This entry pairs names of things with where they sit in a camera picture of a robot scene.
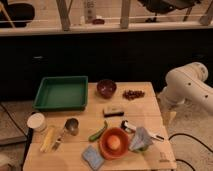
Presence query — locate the black cable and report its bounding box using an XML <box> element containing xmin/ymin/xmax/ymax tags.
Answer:
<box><xmin>168</xmin><ymin>132</ymin><xmax>213</xmax><ymax>171</ymax></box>

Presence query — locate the black office chair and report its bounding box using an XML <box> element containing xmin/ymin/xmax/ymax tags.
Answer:
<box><xmin>137</xmin><ymin>0</ymin><xmax>201</xmax><ymax>23</ymax></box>

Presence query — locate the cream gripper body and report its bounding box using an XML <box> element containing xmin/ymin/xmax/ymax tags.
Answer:
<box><xmin>160</xmin><ymin>101</ymin><xmax>177</xmax><ymax>126</ymax></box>

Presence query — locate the green plastic tray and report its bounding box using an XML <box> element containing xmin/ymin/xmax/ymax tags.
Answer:
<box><xmin>33</xmin><ymin>76</ymin><xmax>88</xmax><ymax>111</ymax></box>

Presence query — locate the black chair left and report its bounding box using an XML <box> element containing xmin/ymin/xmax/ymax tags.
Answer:
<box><xmin>0</xmin><ymin>0</ymin><xmax>35</xmax><ymax>28</ymax></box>

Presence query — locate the dark red bowl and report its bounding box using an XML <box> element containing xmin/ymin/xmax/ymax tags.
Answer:
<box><xmin>97</xmin><ymin>79</ymin><xmax>117</xmax><ymax>99</ymax></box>

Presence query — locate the yellow corn cob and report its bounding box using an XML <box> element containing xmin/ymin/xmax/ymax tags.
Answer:
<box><xmin>40</xmin><ymin>127</ymin><xmax>55</xmax><ymax>152</ymax></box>

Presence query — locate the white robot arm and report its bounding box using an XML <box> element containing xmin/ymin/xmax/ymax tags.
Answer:
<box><xmin>158</xmin><ymin>62</ymin><xmax>213</xmax><ymax>126</ymax></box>

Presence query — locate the green pepper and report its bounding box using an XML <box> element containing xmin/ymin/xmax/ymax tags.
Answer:
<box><xmin>88</xmin><ymin>121</ymin><xmax>108</xmax><ymax>142</ymax></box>

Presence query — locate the white bottle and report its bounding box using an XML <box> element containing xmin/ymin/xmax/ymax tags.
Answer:
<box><xmin>83</xmin><ymin>0</ymin><xmax>96</xmax><ymax>23</ymax></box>

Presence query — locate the metal cup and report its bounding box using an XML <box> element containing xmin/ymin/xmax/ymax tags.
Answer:
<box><xmin>65</xmin><ymin>118</ymin><xmax>79</xmax><ymax>136</ymax></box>

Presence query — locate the orange fruit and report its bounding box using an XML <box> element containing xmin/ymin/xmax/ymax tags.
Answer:
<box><xmin>107</xmin><ymin>135</ymin><xmax>121</xmax><ymax>150</ymax></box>

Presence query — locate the orange bowl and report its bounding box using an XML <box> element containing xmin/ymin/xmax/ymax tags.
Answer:
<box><xmin>98</xmin><ymin>127</ymin><xmax>129</xmax><ymax>160</ymax></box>

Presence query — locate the blue sponge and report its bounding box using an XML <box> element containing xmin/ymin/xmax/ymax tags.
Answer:
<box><xmin>82</xmin><ymin>146</ymin><xmax>104</xmax><ymax>171</ymax></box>

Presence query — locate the white paper cup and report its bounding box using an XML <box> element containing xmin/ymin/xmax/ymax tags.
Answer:
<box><xmin>27</xmin><ymin>113</ymin><xmax>47</xmax><ymax>132</ymax></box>

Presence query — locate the grey blue cloth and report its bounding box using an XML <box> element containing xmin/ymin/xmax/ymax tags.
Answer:
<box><xmin>129</xmin><ymin>127</ymin><xmax>153</xmax><ymax>152</ymax></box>

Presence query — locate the white black marker tool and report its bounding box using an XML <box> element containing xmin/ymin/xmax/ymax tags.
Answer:
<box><xmin>121</xmin><ymin>120</ymin><xmax>164</xmax><ymax>141</ymax></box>

